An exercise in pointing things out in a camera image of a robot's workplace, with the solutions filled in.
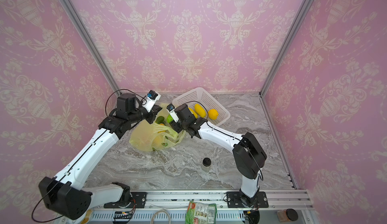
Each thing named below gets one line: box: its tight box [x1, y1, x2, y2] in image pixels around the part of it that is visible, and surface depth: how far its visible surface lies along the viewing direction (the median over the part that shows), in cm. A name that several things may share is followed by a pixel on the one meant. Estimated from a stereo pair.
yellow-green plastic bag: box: [129, 102, 186, 152], surface depth 77 cm
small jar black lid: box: [201, 157, 212, 173], surface depth 79 cm
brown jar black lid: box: [276, 208, 299, 222], surface depth 64 cm
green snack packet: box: [184, 200, 218, 224], surface depth 71 cm
